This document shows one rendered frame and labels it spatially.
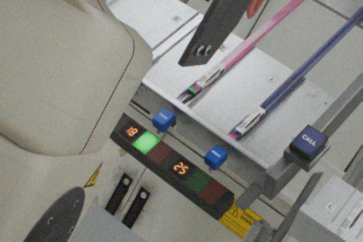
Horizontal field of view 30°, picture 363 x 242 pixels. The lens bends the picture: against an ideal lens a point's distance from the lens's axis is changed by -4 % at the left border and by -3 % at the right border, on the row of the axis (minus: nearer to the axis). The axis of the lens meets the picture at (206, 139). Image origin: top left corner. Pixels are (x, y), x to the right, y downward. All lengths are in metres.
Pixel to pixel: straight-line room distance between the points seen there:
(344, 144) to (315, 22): 0.56
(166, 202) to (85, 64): 1.12
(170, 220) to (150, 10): 0.47
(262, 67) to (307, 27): 1.94
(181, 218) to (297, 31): 1.80
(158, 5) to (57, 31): 0.91
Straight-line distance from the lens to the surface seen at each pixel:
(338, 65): 3.09
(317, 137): 1.08
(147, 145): 1.13
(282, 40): 3.19
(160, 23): 1.29
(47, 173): 0.44
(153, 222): 1.54
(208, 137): 1.13
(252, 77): 1.20
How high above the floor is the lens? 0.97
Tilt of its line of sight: 13 degrees down
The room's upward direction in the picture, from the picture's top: 30 degrees clockwise
